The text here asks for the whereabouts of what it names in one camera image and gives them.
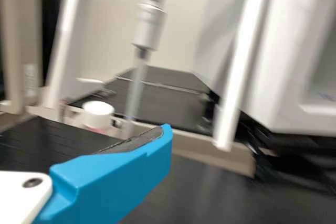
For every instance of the white pipette stand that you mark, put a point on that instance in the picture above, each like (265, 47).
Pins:
(237, 77)

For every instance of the pipette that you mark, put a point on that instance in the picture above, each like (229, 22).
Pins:
(149, 24)

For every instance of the white incubator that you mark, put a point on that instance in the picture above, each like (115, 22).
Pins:
(302, 51)

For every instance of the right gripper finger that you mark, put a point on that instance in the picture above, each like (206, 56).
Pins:
(110, 182)

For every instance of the white-capped bottle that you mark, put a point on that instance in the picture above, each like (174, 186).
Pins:
(97, 115)

